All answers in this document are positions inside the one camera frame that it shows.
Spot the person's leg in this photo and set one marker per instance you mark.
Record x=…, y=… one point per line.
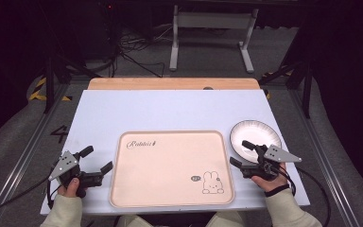
x=228, y=220
x=134, y=221

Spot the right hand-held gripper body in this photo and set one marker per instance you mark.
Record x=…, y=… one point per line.
x=280, y=154

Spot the person's left leg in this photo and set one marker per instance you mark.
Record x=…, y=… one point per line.
x=134, y=221

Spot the black tripod stand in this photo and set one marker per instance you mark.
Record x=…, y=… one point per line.
x=49, y=82
x=305, y=82

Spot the white table board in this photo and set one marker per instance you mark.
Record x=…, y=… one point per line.
x=170, y=108

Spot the pink tray with rabbit drawing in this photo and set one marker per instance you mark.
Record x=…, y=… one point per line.
x=170, y=170

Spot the white plate with dark rim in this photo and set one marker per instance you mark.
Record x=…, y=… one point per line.
x=255, y=134

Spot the aluminium floor rail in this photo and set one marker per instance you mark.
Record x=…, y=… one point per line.
x=331, y=170
x=19, y=164

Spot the person's right leg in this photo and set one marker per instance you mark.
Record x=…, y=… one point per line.
x=228, y=220

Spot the person's right hand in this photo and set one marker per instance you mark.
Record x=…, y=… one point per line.
x=272, y=183

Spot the person's left hand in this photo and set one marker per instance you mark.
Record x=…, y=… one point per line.
x=71, y=190

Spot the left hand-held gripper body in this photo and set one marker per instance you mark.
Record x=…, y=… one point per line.
x=65, y=164

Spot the grey metal stand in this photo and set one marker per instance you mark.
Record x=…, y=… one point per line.
x=212, y=20

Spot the yellow black floor tape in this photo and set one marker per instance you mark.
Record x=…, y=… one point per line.
x=36, y=93

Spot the wooden table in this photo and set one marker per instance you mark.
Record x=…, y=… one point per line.
x=170, y=83

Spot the black wristband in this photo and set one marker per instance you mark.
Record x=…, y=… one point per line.
x=276, y=190

